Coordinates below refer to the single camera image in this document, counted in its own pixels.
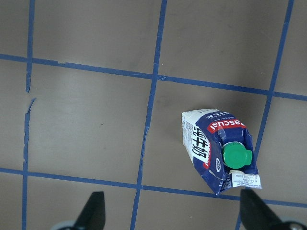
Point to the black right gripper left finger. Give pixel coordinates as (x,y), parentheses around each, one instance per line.
(93,214)

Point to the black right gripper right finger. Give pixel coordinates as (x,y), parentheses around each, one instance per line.
(255,214)

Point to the blue white milk carton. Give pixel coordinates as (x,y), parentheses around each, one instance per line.
(221,149)

